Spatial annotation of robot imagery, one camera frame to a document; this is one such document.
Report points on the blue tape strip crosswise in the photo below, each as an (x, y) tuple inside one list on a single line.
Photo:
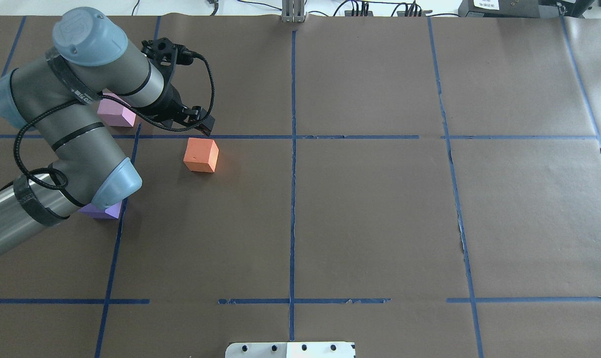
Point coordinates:
[(520, 137), (271, 137)]

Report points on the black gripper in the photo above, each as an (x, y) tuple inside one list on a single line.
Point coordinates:
[(170, 100)]

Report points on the pink foam block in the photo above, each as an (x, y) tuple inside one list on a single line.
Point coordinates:
[(114, 114)]

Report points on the blue tape strip lengthwise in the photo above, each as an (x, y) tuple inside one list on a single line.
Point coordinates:
[(112, 272), (472, 301)]

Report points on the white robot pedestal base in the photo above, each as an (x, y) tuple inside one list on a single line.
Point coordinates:
[(337, 349)]

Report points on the orange foam block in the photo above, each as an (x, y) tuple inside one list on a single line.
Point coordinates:
[(201, 155)]

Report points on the blue tape strip left lengthwise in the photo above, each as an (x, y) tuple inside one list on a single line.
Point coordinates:
[(112, 272)]

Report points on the purple foam block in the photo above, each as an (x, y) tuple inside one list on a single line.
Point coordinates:
[(110, 213)]

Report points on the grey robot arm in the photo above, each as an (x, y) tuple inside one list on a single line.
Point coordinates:
[(66, 155)]

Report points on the blue tape strip left crosswise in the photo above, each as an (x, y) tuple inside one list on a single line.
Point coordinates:
[(271, 137)]

